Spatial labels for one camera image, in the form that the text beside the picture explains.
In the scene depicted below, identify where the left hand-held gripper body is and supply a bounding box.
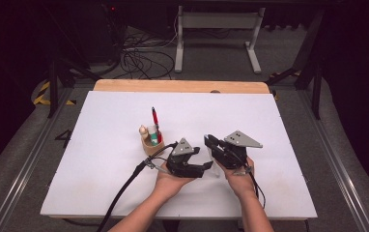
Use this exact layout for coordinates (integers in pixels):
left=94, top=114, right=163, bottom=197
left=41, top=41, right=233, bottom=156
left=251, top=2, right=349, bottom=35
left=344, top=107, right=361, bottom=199
left=147, top=137, right=206, bottom=179

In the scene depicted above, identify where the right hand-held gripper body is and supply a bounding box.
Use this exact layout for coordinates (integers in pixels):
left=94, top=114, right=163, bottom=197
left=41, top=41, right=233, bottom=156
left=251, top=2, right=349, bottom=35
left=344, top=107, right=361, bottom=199
left=211, top=130, right=264, bottom=177

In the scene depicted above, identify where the wooden pen holder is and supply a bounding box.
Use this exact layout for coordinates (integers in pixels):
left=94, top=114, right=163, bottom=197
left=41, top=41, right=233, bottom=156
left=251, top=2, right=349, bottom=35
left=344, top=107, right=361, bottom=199
left=138, top=125, right=167, bottom=158

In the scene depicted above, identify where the white green glue stick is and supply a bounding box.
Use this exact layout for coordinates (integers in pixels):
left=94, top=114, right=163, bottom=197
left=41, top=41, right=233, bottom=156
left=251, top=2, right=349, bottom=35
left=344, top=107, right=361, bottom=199
left=147, top=125, right=159, bottom=147

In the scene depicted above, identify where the red pen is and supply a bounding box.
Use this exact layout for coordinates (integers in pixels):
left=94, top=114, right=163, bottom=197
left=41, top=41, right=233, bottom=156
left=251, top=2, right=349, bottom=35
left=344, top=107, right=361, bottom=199
left=151, top=106, right=163, bottom=144

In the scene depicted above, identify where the person's left hand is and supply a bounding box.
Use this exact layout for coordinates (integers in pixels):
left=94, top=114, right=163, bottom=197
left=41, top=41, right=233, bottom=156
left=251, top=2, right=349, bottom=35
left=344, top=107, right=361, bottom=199
left=153, top=162, right=200, bottom=204

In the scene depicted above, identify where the person's right hand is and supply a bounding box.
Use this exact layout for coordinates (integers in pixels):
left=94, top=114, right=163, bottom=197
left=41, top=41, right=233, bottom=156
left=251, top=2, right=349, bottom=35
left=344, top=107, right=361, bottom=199
left=215, top=156, right=256, bottom=200

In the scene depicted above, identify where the white board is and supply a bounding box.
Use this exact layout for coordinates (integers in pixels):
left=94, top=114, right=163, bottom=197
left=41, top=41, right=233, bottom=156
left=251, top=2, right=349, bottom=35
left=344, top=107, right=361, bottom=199
left=40, top=90, right=318, bottom=220

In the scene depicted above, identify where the black metal stand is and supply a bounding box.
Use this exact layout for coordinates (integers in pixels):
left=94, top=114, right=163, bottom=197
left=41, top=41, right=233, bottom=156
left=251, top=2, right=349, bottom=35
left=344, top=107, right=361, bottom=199
left=45, top=59, right=101, bottom=119
left=266, top=9, right=324, bottom=120

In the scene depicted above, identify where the white metal stand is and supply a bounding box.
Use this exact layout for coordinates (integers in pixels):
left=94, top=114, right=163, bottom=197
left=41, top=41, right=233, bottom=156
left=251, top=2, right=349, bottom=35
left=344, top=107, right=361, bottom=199
left=174, top=5, right=267, bottom=74

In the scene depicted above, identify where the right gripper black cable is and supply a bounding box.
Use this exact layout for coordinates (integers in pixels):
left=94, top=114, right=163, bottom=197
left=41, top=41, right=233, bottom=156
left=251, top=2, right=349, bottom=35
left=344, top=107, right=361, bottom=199
left=246, top=167, right=267, bottom=210

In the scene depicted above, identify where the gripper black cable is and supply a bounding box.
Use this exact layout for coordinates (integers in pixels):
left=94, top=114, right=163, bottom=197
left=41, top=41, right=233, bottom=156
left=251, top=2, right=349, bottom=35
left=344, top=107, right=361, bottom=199
left=246, top=167, right=267, bottom=210
left=96, top=141, right=179, bottom=232

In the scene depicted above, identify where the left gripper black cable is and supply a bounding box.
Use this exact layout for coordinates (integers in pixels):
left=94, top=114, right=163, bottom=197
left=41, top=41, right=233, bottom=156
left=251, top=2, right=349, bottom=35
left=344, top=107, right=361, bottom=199
left=96, top=141, right=179, bottom=232

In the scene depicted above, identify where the bundle of black floor cables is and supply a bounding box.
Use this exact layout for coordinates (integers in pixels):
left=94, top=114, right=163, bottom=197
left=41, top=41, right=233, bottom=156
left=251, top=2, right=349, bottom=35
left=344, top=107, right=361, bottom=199
left=113, top=13, right=177, bottom=80

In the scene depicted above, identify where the aluminium rail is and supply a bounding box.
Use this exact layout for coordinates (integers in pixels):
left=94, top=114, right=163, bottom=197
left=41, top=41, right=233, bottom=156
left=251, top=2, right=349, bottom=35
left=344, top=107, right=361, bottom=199
left=297, top=88, right=369, bottom=232
left=0, top=86, right=74, bottom=232

